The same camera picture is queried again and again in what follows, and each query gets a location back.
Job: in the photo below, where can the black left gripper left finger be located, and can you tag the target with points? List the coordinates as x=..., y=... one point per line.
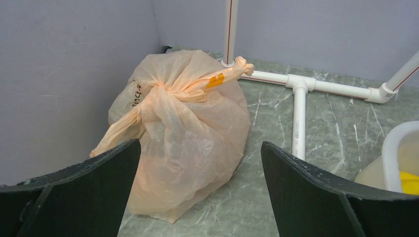
x=87, y=199

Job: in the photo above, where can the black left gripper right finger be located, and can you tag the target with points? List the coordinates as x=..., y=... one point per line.
x=308, y=201

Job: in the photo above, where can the peach plastic bag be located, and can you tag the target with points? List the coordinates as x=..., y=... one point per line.
x=191, y=118

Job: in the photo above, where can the yellow fake banana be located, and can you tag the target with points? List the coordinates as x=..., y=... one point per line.
x=409, y=183

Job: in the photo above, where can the white plastic basin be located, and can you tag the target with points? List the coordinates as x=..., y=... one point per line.
x=400, y=152

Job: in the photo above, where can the white PVC pipe frame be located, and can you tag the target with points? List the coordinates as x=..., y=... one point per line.
x=302, y=85

